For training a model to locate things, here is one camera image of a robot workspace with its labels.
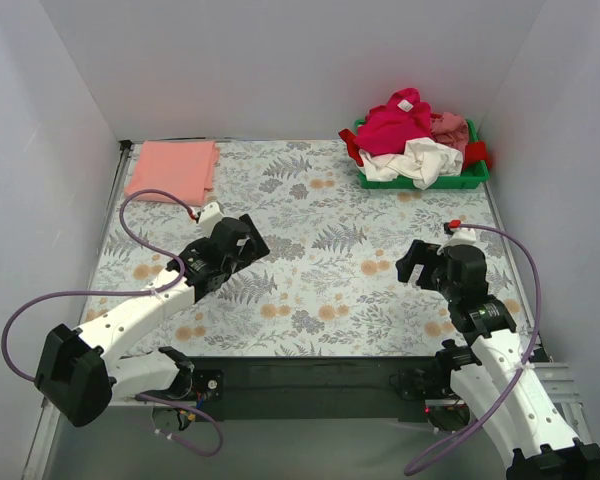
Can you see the floral patterned table mat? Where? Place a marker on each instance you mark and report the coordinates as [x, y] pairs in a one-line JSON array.
[[329, 284]]

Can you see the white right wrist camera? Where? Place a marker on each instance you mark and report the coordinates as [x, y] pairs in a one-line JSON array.
[[458, 234]]

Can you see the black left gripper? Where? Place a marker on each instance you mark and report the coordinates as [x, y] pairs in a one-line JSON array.
[[247, 245]]

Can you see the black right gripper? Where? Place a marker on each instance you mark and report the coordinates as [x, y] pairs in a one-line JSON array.
[[425, 265]]

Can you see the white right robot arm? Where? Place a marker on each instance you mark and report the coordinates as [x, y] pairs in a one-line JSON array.
[[492, 375]]

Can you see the green plastic bin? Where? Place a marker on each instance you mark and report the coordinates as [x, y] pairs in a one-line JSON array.
[[467, 180]]

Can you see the magenta t shirt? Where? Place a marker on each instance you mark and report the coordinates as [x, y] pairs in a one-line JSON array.
[[388, 127]]

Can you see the aluminium frame rail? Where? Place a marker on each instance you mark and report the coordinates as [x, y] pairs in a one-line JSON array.
[[561, 388]]

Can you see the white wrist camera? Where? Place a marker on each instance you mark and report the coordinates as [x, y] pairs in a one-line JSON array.
[[210, 215], [458, 234]]

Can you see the white crumpled t shirt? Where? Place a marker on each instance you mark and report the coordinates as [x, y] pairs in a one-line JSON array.
[[423, 162]]

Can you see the dusty pink crumpled t shirt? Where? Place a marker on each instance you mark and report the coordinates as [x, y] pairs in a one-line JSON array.
[[450, 130]]

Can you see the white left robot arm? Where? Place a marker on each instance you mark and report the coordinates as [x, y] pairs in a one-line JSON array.
[[82, 370]]

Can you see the red crumpled t shirt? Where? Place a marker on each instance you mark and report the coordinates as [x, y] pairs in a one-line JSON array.
[[476, 152]]

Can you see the folded salmon pink t shirt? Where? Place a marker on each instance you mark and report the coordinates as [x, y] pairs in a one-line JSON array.
[[184, 169]]

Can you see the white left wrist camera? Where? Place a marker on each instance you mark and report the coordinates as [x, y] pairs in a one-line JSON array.
[[210, 215]]

